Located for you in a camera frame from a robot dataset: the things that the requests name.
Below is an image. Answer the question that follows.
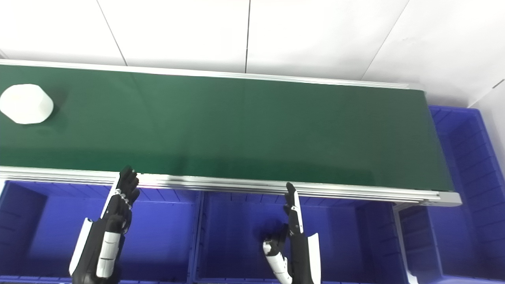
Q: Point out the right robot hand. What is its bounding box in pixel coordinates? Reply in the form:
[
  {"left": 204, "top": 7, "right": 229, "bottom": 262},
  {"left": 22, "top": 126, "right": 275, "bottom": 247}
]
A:
[{"left": 262, "top": 182, "right": 322, "bottom": 284}]

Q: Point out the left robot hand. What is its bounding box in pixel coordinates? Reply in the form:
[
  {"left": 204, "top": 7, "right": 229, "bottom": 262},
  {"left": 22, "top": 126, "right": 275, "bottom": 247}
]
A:
[{"left": 69, "top": 166, "right": 141, "bottom": 284}]

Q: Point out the white plastic part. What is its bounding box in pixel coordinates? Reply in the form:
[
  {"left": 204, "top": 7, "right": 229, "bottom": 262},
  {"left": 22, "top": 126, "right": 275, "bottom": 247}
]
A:
[{"left": 0, "top": 84, "right": 54, "bottom": 125}]

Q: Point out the blue plastic bin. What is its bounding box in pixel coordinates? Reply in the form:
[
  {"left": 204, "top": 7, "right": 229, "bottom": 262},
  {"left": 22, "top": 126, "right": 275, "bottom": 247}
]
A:
[
  {"left": 398, "top": 105, "right": 505, "bottom": 284},
  {"left": 0, "top": 181, "right": 202, "bottom": 284},
  {"left": 193, "top": 191, "right": 399, "bottom": 284}
]

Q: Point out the green conveyor belt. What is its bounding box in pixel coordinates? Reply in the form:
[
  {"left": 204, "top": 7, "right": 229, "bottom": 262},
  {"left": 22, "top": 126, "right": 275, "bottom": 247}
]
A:
[
  {"left": 0, "top": 64, "right": 455, "bottom": 192},
  {"left": 0, "top": 59, "right": 462, "bottom": 207}
]

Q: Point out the aluminium conveyor leg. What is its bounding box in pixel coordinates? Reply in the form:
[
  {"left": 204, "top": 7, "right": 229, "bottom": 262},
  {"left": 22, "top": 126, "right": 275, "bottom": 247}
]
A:
[{"left": 393, "top": 203, "right": 419, "bottom": 284}]

